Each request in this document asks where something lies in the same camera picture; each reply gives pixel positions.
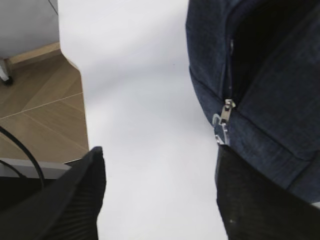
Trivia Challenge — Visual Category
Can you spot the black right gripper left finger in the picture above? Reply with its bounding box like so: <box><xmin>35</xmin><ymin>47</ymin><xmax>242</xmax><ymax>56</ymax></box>
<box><xmin>0</xmin><ymin>146</ymin><xmax>106</xmax><ymax>240</ymax></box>

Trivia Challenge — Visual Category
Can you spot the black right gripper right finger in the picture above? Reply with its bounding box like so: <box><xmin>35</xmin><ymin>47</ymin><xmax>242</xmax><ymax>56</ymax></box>
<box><xmin>215</xmin><ymin>145</ymin><xmax>320</xmax><ymax>240</ymax></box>

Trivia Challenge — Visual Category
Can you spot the metal zipper pull ring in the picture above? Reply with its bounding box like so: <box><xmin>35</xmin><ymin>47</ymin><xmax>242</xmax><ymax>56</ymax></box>
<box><xmin>212</xmin><ymin>98</ymin><xmax>236</xmax><ymax>145</ymax></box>

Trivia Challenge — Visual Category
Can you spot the navy blue lunch bag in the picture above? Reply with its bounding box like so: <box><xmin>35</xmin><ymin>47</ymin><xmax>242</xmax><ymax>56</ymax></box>
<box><xmin>185</xmin><ymin>0</ymin><xmax>320</xmax><ymax>204</ymax></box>

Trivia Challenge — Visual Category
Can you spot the grey cabinet with caster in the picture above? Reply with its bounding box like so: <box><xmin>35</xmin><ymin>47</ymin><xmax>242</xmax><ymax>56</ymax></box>
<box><xmin>0</xmin><ymin>0</ymin><xmax>59</xmax><ymax>85</ymax></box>

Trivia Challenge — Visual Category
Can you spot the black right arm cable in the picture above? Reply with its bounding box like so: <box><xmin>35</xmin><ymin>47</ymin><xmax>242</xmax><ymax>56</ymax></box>
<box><xmin>0</xmin><ymin>124</ymin><xmax>46</xmax><ymax>191</ymax></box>

